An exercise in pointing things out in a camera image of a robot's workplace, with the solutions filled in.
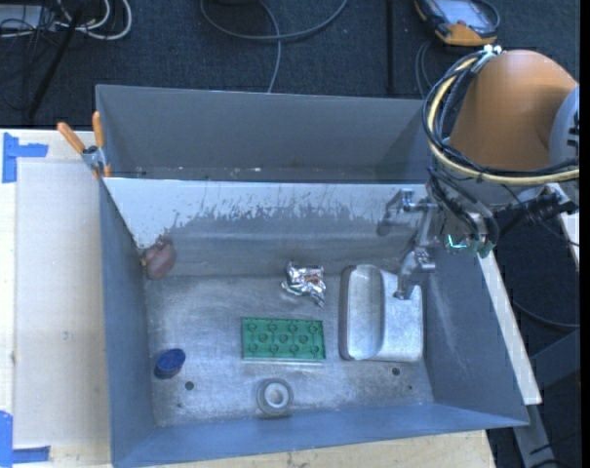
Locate blue round cap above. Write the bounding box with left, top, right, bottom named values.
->
left=153, top=348, right=187, bottom=380

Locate dark green flat block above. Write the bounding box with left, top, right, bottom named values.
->
left=240, top=317, right=327, bottom=362

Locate grey ring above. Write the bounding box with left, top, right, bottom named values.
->
left=256, top=377, right=295, bottom=416

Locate red-brown rounded toy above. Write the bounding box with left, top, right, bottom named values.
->
left=141, top=240, right=177, bottom=281

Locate crumpled silver foil wrapper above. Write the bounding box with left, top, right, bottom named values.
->
left=280, top=260, right=328, bottom=308

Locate grey metal bin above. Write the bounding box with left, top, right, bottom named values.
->
left=95, top=84, right=531, bottom=468

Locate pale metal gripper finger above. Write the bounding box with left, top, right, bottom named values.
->
left=394, top=249, right=437, bottom=301
left=375, top=187, right=430, bottom=237

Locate black cylinder on white bracket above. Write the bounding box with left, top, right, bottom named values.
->
left=526, top=185, right=579, bottom=223

